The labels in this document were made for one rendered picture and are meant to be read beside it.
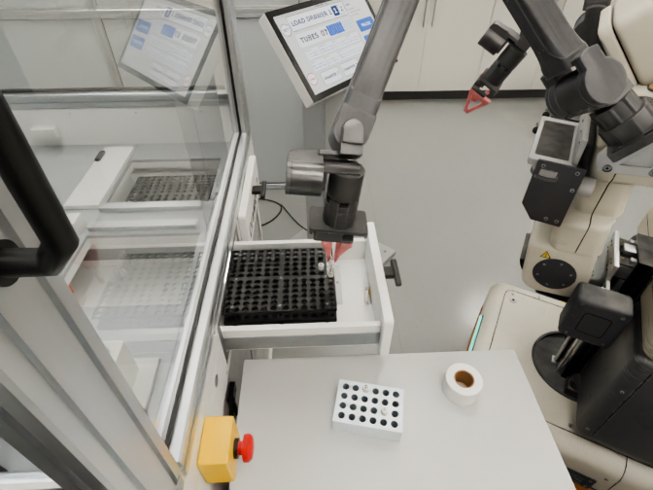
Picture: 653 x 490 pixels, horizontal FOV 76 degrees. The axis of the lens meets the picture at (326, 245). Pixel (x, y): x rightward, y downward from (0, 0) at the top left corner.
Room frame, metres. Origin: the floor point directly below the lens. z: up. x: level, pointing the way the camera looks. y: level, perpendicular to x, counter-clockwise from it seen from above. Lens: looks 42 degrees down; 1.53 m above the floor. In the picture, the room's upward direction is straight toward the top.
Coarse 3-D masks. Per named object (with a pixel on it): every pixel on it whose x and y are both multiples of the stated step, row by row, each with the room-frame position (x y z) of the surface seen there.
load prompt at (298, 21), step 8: (320, 8) 1.63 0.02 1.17; (328, 8) 1.66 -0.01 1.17; (336, 8) 1.68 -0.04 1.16; (344, 8) 1.71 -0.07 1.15; (296, 16) 1.53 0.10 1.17; (304, 16) 1.55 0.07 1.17; (312, 16) 1.58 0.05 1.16; (320, 16) 1.60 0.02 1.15; (328, 16) 1.63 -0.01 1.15; (336, 16) 1.66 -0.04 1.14; (296, 24) 1.50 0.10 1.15; (304, 24) 1.53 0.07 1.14; (312, 24) 1.55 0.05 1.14
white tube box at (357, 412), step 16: (352, 384) 0.41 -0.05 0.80; (368, 384) 0.41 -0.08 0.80; (336, 400) 0.38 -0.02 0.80; (352, 400) 0.38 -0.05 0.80; (368, 400) 0.38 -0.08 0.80; (384, 400) 0.38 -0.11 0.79; (400, 400) 0.38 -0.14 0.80; (336, 416) 0.35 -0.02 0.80; (352, 416) 0.35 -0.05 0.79; (368, 416) 0.35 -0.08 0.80; (384, 416) 0.35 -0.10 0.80; (400, 416) 0.35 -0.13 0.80; (352, 432) 0.33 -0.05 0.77; (368, 432) 0.33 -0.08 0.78; (384, 432) 0.32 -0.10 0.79; (400, 432) 0.32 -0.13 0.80
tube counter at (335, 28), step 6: (348, 18) 1.69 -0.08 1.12; (330, 24) 1.61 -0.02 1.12; (336, 24) 1.63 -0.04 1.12; (342, 24) 1.65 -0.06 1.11; (348, 24) 1.67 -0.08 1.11; (324, 30) 1.57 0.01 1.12; (330, 30) 1.59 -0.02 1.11; (336, 30) 1.61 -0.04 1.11; (342, 30) 1.63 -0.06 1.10; (348, 30) 1.65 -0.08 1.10; (324, 36) 1.55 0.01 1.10; (330, 36) 1.57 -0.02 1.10
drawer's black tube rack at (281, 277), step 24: (240, 264) 0.63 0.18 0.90; (264, 264) 0.63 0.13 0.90; (288, 264) 0.67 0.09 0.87; (312, 264) 0.67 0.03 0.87; (240, 288) 0.59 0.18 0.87; (264, 288) 0.59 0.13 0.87; (288, 288) 0.57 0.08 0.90; (312, 288) 0.57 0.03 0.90; (240, 312) 0.50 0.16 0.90; (264, 312) 0.51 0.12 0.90; (288, 312) 0.51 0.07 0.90; (312, 312) 0.53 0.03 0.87
